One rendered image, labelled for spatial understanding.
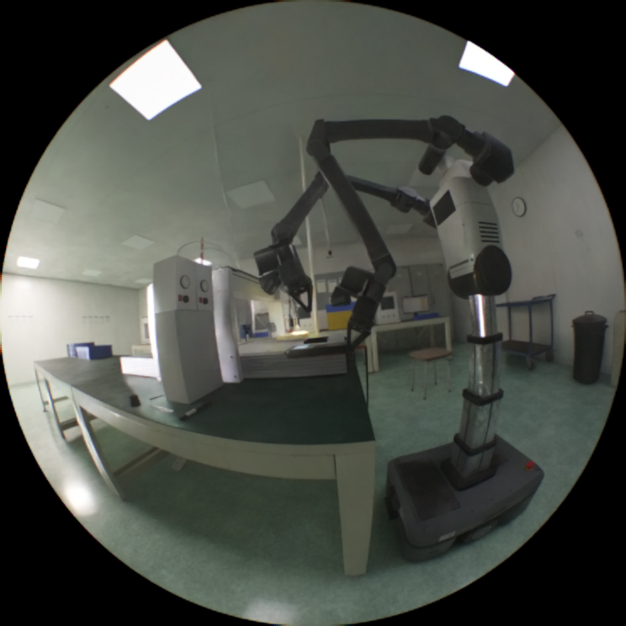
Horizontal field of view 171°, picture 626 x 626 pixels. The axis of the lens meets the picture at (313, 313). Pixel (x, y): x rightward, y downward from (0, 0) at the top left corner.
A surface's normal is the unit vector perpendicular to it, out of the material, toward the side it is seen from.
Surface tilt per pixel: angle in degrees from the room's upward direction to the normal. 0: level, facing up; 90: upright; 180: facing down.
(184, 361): 90
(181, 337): 90
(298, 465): 90
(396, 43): 180
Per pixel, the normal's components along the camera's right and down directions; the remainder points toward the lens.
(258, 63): 0.11, 0.99
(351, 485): -0.14, -0.01
